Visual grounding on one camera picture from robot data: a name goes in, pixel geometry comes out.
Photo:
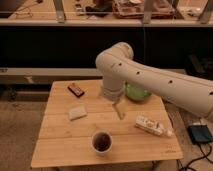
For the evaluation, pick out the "long wooden background workbench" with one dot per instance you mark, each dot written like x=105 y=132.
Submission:
x=189 y=13

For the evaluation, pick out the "translucent pointed end tool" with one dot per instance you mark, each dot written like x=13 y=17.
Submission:
x=120 y=108

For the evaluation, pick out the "dark red chocolate bar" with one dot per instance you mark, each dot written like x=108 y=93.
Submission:
x=76 y=90

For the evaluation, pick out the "black power adapter box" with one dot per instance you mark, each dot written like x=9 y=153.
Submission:
x=200 y=134

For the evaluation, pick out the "pale sponge block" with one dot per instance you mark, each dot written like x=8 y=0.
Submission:
x=77 y=112

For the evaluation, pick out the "green bowl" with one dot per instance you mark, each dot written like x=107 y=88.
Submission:
x=135 y=93

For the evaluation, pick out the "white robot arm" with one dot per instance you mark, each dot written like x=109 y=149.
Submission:
x=118 y=67

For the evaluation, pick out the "cluttered tray on workbench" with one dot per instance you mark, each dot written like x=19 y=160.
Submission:
x=135 y=8

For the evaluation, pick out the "wooden slatted table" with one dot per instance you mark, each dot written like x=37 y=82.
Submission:
x=65 y=142

